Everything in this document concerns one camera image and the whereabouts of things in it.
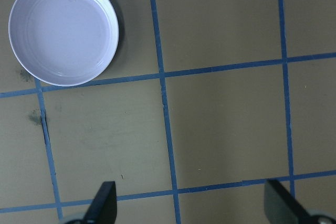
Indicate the white round plate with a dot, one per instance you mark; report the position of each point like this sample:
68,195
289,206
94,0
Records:
63,30

